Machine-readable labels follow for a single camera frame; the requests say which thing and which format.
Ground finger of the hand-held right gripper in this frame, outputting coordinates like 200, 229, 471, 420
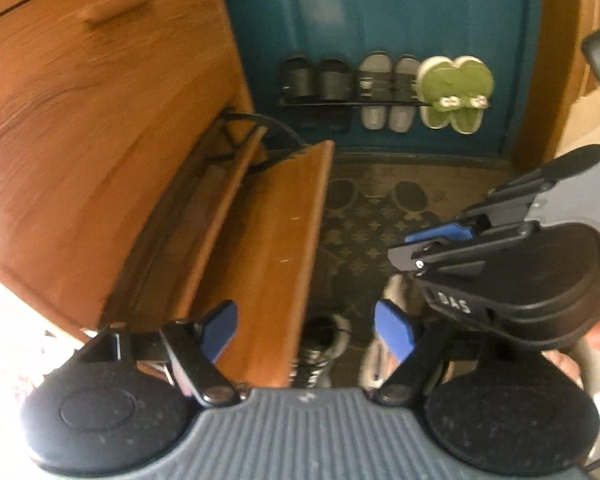
404, 170, 548, 256
387, 224, 542, 278

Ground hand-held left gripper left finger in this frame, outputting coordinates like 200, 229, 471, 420
97, 300, 241, 407

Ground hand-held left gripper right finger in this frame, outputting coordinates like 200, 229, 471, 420
374, 299, 460, 407

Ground wooden shoe cabinet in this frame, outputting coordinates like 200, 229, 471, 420
0, 0, 336, 391

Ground white sneaker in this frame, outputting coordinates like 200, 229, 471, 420
357, 274, 423, 391

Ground grey sneaker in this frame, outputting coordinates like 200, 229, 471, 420
292, 312, 353, 391

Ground patterned doormat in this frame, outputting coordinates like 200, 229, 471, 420
300, 157, 516, 361

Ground grey slipper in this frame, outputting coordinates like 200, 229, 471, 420
356, 51, 395, 131
389, 54, 422, 133

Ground blue door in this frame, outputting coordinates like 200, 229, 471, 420
215, 0, 546, 161

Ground wooden door frame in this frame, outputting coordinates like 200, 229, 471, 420
512, 0, 600, 171

